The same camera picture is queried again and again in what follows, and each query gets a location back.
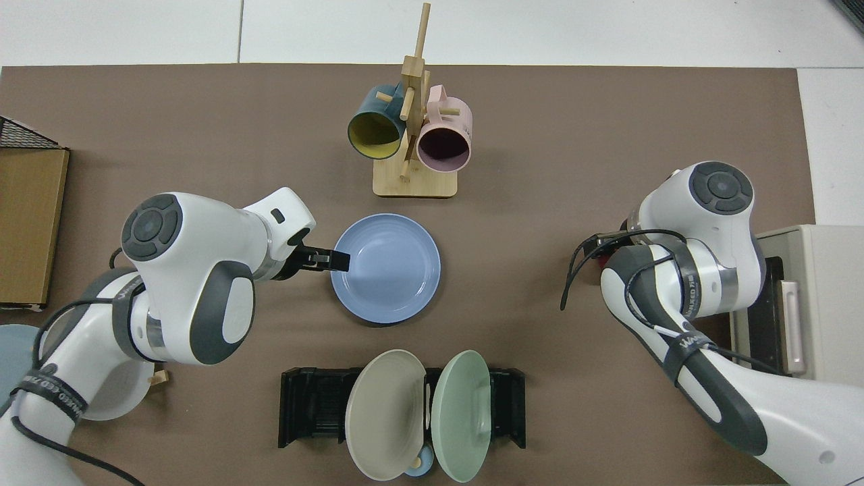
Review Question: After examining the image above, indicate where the black dish rack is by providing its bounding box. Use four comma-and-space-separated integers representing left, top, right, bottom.
278, 367, 527, 450

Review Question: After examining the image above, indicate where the beige plate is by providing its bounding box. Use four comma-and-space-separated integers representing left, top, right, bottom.
345, 349, 427, 481

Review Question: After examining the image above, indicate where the pale green plate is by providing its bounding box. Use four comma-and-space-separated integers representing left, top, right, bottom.
431, 350, 492, 483

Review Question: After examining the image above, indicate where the grey white plate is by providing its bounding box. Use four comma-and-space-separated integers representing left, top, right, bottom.
80, 360, 153, 423

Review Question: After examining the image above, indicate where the light blue plate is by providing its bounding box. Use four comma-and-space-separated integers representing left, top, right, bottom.
0, 324, 43, 407

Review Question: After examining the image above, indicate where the wooden cup stand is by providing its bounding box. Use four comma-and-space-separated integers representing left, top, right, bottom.
373, 2, 458, 199

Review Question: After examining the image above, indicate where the dark teal mug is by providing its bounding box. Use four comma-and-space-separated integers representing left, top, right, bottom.
347, 84, 410, 161

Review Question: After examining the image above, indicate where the brown table cloth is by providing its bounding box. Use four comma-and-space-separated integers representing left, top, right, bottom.
0, 64, 818, 486

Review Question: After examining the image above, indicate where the pink mug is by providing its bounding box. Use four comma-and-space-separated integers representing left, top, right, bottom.
416, 84, 473, 173

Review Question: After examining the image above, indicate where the small blue round thing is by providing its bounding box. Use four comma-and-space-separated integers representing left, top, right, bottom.
404, 442, 435, 477

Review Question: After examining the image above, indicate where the pale toaster oven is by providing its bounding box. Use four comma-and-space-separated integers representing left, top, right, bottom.
729, 225, 864, 387

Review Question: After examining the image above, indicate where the dark grey corner object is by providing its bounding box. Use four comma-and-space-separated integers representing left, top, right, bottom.
830, 0, 864, 36

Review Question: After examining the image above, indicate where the wire basket with wooden floor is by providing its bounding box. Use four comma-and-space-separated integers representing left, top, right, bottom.
0, 115, 71, 313

